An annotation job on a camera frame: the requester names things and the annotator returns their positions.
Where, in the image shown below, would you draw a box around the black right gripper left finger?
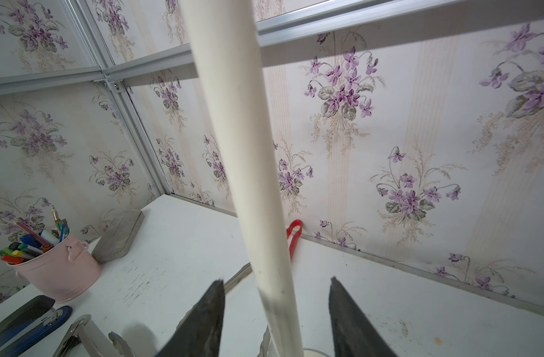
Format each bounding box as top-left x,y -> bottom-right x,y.
157,280 -> 225,357

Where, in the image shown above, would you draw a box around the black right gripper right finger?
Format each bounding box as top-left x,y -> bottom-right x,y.
328,277 -> 396,357

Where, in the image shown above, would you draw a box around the steel tongs white ring large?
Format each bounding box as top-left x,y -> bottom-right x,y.
53,315 -> 136,357

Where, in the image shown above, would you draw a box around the cream utensil rack stand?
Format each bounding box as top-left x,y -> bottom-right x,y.
181,1 -> 314,356

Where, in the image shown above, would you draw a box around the grey sponge block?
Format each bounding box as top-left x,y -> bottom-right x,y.
92,210 -> 144,264

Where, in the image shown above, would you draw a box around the pink pen holder bucket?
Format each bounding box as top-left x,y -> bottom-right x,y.
11,234 -> 102,303

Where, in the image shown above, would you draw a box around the blue black stapler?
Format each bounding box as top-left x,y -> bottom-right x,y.
0,295 -> 73,357

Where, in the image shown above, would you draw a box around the coloured pens in bucket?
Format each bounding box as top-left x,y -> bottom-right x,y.
0,205 -> 70,265

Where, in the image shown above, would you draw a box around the steel tongs red handle far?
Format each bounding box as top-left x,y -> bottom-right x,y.
224,220 -> 303,294

